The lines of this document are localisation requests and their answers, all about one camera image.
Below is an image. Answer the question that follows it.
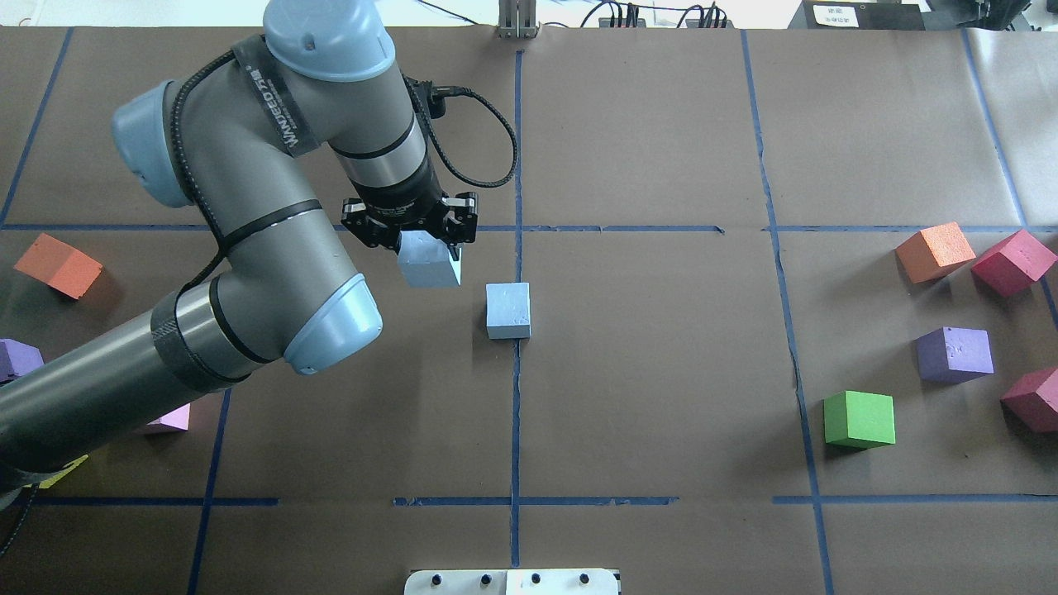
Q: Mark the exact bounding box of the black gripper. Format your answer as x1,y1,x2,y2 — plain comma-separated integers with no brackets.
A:
341,192,479,264

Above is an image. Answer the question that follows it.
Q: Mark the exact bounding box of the light blue foam block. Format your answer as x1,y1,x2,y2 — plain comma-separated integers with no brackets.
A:
397,230,462,288
486,282,531,341

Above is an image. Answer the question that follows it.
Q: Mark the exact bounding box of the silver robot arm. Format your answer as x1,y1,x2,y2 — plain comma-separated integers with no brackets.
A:
2,1,475,505

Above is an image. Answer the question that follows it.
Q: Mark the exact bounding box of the pink foam block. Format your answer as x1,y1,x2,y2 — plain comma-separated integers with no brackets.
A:
135,403,190,436

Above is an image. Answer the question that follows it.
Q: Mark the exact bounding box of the orange foam block far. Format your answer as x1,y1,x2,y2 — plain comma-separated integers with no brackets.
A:
14,233,103,300

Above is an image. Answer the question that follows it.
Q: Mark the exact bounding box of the orange foam block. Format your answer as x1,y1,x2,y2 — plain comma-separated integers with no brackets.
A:
14,233,103,300
894,221,975,283

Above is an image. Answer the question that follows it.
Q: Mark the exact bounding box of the black box with label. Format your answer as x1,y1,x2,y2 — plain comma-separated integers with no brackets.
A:
787,1,926,31

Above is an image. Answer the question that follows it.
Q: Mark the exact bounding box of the green foam block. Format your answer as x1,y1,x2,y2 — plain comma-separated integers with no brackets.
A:
822,390,897,450

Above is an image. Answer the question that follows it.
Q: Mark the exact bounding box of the purple foam block far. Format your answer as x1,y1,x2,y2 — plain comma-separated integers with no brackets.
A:
1,338,43,384

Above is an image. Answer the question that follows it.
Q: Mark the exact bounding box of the purple foam block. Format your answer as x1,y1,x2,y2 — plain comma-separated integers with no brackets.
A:
914,326,995,384
1,338,43,384

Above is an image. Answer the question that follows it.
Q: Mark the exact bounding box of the yellow foam block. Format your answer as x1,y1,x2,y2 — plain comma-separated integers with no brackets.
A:
39,455,89,489

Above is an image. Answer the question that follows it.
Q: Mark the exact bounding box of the orange foam block near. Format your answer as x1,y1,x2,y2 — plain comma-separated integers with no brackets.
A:
894,221,975,283

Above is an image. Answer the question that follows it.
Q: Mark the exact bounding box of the purple foam block near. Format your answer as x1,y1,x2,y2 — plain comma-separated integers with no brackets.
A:
914,326,995,384

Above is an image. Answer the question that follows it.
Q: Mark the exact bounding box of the crimson foam block right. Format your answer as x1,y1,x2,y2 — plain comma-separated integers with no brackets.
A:
971,230,1057,298

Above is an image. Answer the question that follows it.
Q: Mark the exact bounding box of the crimson foam block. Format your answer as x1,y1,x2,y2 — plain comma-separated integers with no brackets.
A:
971,230,1057,298
1000,368,1057,433

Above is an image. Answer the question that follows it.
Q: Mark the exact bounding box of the crimson foam block left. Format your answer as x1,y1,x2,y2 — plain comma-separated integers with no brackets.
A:
1000,368,1057,433

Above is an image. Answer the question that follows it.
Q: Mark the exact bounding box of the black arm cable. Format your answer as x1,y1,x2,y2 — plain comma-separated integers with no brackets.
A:
403,76,519,190

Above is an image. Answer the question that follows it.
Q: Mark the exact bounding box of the aluminium frame post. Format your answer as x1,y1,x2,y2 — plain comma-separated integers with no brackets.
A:
496,0,539,39

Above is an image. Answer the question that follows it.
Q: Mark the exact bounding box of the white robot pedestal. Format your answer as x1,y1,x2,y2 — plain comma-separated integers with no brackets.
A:
403,567,622,594

